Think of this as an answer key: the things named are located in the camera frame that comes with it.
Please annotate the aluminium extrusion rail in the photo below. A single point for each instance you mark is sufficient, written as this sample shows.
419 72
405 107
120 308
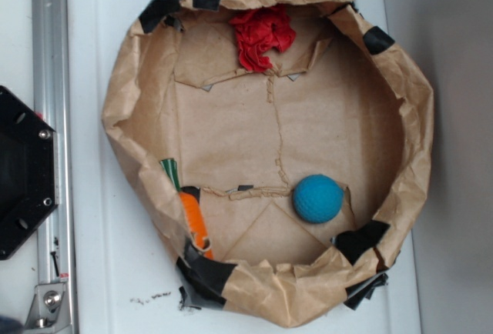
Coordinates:
56 247

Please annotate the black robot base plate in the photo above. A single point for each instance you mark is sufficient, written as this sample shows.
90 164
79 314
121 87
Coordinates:
27 172

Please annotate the metal corner bracket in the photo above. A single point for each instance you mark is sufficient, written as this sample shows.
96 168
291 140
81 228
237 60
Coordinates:
49 311

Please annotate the white plastic tray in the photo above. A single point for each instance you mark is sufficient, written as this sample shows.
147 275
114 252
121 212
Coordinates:
125 280

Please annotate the brown paper bag tray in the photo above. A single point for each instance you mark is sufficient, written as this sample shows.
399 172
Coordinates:
344 101

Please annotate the crumpled red paper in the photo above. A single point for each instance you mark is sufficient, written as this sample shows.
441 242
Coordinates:
259 30

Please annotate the blue dimpled ball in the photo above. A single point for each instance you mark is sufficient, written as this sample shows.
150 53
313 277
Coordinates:
317 199

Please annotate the orange toy carrot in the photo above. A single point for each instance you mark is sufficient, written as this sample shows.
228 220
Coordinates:
192 210

